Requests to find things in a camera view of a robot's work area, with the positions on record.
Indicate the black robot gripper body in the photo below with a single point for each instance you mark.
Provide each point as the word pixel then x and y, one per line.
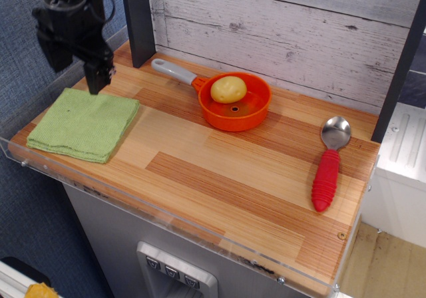
pixel 78 25

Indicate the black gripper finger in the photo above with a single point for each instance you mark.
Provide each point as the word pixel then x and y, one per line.
pixel 98 75
pixel 57 55

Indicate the grey cabinet with button panel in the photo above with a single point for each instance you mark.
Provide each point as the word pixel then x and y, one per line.
pixel 142 258

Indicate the white ridged appliance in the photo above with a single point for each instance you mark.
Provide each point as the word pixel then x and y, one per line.
pixel 395 198

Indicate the yellow toy potato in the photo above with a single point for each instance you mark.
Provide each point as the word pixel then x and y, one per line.
pixel 228 89

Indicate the metal spoon with red handle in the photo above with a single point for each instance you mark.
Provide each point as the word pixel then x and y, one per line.
pixel 335 134

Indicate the dark grey left post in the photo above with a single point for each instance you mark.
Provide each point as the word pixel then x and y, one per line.
pixel 140 30

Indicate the dark grey post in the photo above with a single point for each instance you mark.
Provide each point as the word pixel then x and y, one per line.
pixel 407 55
pixel 140 30

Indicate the dark grey right post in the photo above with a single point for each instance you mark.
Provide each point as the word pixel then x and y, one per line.
pixel 407 55

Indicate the clear acrylic table guard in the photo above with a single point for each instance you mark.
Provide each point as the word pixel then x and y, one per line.
pixel 246 194

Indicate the yellow object at corner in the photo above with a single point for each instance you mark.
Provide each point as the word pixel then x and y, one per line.
pixel 40 290

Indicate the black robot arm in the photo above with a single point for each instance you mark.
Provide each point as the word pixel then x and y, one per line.
pixel 74 28

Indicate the orange pan with grey handle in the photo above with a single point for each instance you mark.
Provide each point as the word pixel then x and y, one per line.
pixel 244 112

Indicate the green cloth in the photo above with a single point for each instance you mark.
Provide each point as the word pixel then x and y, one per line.
pixel 83 125

